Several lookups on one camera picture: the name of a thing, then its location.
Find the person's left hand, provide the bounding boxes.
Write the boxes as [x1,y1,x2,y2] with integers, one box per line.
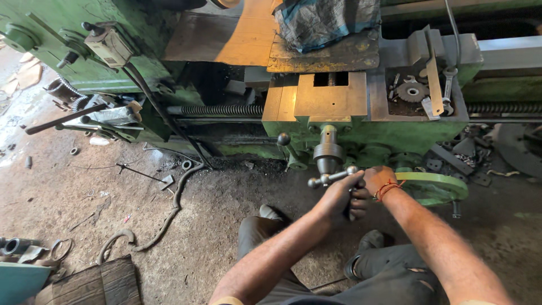
[313,171,371,227]

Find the person's right hand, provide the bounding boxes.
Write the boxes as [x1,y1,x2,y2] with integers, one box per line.
[363,166,399,200]

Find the steel ball crank handle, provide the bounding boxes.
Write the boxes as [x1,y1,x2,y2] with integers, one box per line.
[308,165,360,221]

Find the green handwheel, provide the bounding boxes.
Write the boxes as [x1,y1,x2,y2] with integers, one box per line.
[394,171,469,219]

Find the red thread wristband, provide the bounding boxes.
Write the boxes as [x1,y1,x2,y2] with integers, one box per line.
[374,179,406,202]

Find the person's right shoe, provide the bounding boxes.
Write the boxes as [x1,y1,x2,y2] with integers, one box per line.
[344,230,385,280]

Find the person's shoe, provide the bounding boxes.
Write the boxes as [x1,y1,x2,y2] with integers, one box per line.
[259,204,289,223]
[344,230,385,280]

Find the green lathe machine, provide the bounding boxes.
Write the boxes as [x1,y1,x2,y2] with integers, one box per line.
[0,0,542,172]

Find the person's grey trousers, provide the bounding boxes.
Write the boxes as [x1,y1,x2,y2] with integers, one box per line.
[237,216,441,305]

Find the person's left shoe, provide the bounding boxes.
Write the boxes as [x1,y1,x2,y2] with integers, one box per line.
[259,204,289,223]

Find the ball-end lever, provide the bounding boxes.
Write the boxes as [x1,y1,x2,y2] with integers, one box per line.
[277,132,297,164]

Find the heap of scrap metal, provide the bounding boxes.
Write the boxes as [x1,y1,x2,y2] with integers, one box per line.
[428,125,494,187]

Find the small flat metal piece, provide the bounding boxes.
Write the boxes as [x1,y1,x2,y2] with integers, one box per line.
[421,97,441,121]

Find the toothed steel cutter disc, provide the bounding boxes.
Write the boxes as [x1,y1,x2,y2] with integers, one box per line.
[396,82,430,103]

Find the flat steel bar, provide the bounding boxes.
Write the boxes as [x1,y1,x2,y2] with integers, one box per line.
[425,25,444,117]

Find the long steel wrench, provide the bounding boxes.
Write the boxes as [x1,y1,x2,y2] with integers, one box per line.
[442,67,459,116]

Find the round steel chuck plate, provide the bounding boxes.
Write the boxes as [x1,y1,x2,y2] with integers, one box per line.
[495,123,542,178]

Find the threaded lead screw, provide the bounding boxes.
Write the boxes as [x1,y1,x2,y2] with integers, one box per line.
[166,103,542,117]

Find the checkered cloth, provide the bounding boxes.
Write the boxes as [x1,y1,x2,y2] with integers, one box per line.
[274,0,382,53]

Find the thin metal rod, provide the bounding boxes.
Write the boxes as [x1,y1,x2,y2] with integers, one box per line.
[116,163,174,189]

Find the flat rusty metal plate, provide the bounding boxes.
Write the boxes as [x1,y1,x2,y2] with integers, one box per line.
[163,0,280,66]

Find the dark wooden block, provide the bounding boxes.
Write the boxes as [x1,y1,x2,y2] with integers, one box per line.
[36,255,142,305]

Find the black lever bar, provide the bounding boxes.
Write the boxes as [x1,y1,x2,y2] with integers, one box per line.
[25,103,108,135]

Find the short metal pipe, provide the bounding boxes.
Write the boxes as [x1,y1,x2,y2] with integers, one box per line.
[0,237,41,256]

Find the teal box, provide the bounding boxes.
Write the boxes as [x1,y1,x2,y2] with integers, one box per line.
[0,263,52,305]

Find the dirty rubber hose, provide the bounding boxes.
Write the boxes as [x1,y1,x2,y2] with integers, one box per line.
[97,163,206,265]

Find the grey cable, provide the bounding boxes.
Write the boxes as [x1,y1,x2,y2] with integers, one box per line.
[444,0,462,68]

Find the black cable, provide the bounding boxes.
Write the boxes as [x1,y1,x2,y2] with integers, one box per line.
[123,64,214,168]

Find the beige switch box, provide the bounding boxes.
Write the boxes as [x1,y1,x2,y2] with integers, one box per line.
[84,23,134,67]

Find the wire ring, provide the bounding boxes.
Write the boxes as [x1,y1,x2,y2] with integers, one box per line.
[50,238,73,261]

